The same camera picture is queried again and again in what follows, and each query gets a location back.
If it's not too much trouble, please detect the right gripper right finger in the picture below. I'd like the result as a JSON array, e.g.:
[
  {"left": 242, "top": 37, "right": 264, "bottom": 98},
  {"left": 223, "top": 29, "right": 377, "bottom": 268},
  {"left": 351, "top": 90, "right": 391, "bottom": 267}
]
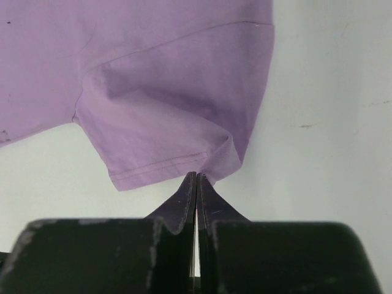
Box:
[{"left": 197, "top": 174, "right": 382, "bottom": 293}]

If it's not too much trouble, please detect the purple t shirt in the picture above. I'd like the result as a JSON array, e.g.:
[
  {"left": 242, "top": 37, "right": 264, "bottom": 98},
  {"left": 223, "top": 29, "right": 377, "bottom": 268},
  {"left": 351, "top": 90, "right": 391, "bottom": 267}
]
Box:
[{"left": 1, "top": 1, "right": 274, "bottom": 191}]

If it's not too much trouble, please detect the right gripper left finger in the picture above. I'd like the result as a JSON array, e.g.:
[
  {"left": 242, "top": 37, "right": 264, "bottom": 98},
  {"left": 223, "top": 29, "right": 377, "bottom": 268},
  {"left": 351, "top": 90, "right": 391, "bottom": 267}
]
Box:
[{"left": 1, "top": 172, "right": 196, "bottom": 293}]

